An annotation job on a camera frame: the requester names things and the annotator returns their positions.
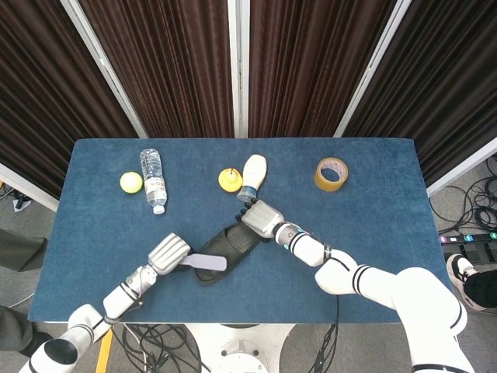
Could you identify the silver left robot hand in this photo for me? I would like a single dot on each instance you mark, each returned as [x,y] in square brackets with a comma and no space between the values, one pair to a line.
[169,252]

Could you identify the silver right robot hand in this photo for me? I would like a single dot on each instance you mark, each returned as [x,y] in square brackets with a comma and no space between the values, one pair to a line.
[262,217]

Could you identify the black rubber slipper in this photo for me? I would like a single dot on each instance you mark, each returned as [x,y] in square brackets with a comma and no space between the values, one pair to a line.
[229,242]

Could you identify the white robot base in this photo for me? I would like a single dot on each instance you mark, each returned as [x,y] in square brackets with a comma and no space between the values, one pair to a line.
[240,346]

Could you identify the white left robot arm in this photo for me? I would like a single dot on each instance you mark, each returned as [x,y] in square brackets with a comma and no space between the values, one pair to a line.
[116,299]

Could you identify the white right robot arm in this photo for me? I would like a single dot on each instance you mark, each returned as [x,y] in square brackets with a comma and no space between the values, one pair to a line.
[388,283]

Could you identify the white bottle clear cap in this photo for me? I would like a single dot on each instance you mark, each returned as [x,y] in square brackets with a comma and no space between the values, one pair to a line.
[254,171]

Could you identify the clear plastic water bottle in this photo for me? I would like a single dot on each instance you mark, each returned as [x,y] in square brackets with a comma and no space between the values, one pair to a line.
[154,178]

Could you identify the yellow packing tape roll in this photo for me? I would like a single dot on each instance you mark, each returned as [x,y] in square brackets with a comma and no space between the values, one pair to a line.
[330,184]

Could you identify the yellow-green ball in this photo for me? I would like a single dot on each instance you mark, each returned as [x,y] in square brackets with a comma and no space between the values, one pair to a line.
[131,182]

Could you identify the blue fabric table cover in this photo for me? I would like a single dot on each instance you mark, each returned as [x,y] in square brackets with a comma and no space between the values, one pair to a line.
[349,217]

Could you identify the dark brown curtain panel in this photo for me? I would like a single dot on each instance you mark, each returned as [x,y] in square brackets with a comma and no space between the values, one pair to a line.
[50,97]
[167,70]
[438,85]
[310,70]

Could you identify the white and black sneaker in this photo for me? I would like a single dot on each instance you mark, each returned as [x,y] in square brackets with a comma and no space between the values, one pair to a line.
[460,277]

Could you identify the black power strip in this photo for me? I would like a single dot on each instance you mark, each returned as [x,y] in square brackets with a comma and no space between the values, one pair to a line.
[470,238]

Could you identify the black trouser leg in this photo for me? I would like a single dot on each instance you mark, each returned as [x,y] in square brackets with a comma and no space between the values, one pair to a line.
[483,287]

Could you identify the white screen frame post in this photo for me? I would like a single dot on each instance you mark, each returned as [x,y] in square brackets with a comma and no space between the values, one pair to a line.
[105,70]
[370,74]
[238,70]

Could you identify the white screen bottom rail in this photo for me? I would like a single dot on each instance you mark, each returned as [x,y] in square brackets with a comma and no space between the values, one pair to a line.
[462,173]
[27,186]

